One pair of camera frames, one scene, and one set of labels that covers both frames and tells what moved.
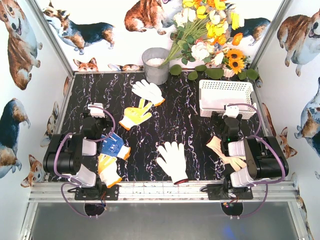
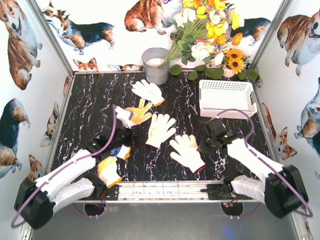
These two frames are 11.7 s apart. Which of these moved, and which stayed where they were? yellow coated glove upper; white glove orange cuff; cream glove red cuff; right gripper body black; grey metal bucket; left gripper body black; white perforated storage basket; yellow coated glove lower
Moved: right gripper body black; left gripper body black; cream glove red cuff
Stayed: white glove orange cuff; yellow coated glove upper; grey metal bucket; white perforated storage basket; yellow coated glove lower
